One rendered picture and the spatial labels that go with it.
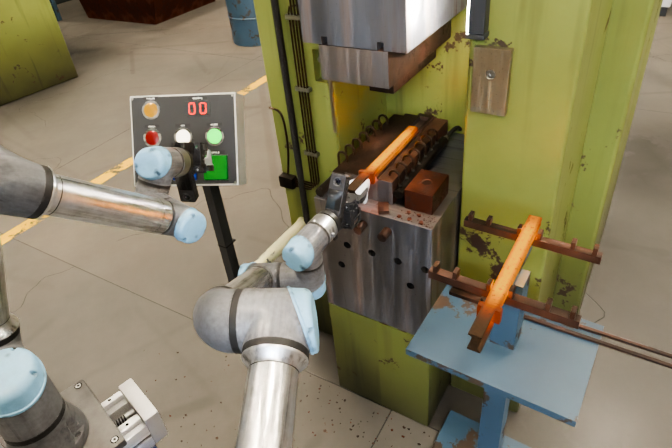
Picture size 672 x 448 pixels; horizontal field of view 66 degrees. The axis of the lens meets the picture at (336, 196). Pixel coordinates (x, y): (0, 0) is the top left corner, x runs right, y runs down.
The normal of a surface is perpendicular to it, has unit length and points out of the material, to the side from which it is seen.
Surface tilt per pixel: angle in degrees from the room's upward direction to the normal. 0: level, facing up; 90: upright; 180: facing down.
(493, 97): 90
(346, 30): 90
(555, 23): 90
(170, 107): 60
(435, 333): 0
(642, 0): 90
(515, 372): 0
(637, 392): 0
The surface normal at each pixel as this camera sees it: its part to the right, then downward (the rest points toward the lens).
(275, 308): -0.10, -0.66
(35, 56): 0.79, 0.29
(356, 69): -0.51, 0.52
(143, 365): -0.09, -0.82
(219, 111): -0.14, 0.07
